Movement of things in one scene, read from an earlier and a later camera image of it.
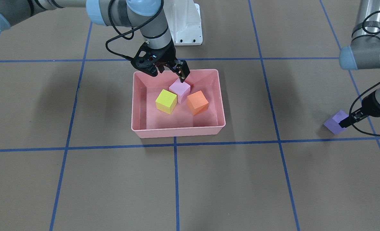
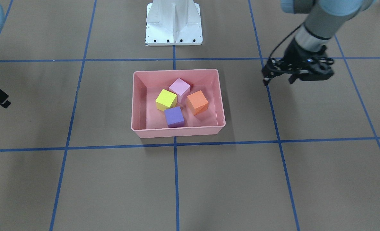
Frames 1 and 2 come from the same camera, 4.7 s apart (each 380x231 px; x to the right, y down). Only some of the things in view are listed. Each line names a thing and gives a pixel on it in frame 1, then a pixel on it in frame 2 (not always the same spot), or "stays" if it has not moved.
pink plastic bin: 148,121 stays
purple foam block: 332,124 → 174,117
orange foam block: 197,102 stays
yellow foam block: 166,101 stays
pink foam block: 182,89 stays
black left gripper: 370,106 → 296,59
